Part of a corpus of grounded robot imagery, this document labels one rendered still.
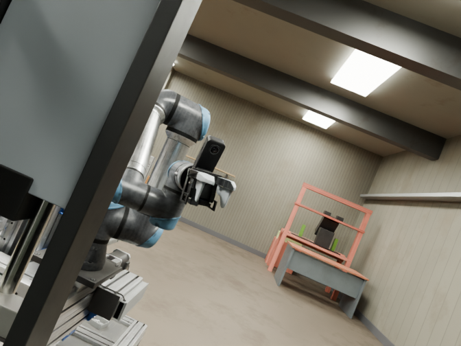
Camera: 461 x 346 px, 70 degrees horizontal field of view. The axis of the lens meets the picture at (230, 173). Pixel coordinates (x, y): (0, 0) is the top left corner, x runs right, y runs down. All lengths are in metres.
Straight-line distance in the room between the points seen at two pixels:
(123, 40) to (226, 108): 8.54
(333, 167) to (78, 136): 8.64
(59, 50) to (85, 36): 0.03
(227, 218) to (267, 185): 1.35
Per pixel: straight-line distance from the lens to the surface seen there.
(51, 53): 0.34
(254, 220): 8.56
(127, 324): 2.32
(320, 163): 8.80
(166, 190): 0.90
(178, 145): 1.15
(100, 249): 1.17
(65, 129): 0.32
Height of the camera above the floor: 1.23
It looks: 3 degrees up
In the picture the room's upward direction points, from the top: 23 degrees clockwise
